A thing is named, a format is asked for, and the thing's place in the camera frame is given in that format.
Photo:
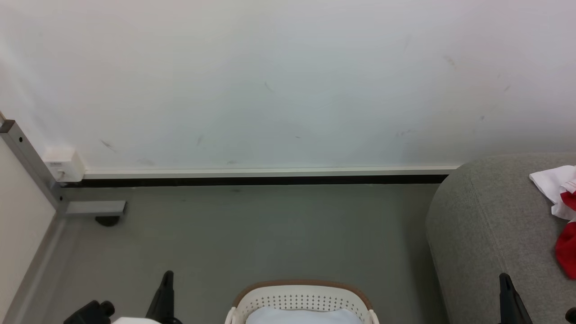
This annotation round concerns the beige partition panel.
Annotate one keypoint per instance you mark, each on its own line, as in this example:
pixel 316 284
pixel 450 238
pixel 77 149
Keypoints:
pixel 20 216

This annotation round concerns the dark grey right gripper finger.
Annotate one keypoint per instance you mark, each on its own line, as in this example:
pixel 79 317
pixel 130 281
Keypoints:
pixel 510 306

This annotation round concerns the white wall box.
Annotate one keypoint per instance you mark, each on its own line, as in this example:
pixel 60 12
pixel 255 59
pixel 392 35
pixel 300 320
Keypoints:
pixel 65 164

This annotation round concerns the grey fabric sofa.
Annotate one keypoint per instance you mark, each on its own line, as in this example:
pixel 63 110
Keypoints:
pixel 486 225

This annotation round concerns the black and white baseboard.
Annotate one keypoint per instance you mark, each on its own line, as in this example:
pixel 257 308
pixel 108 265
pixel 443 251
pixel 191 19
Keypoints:
pixel 270 180

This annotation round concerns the black round foot pad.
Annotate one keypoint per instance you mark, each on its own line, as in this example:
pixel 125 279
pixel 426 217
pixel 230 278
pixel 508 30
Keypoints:
pixel 107 221

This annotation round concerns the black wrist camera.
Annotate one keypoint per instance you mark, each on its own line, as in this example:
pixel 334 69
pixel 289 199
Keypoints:
pixel 90 312
pixel 572 317

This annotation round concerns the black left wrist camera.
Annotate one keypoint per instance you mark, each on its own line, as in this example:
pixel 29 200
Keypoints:
pixel 90 312

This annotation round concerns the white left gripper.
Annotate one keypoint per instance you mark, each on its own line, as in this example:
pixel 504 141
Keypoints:
pixel 132 321

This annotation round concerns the grey metal partition frame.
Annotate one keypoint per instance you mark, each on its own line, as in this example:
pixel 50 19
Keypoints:
pixel 31 166

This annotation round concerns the red sports jersey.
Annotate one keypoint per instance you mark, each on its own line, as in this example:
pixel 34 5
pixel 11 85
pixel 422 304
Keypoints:
pixel 568 252

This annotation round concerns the grey metal partition foot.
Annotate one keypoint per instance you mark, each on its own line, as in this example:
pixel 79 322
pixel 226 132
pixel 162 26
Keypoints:
pixel 96 208

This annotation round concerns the white perforated basket brown rim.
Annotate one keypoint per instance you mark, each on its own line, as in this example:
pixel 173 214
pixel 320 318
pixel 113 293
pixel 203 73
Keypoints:
pixel 301 297

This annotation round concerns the white garment with red stripes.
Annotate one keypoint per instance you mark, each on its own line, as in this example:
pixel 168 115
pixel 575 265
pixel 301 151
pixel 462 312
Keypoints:
pixel 553 184

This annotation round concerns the pale blue cloth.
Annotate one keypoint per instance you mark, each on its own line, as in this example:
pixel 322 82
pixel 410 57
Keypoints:
pixel 303 316

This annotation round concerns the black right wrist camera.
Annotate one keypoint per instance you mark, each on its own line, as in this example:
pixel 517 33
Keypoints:
pixel 572 317

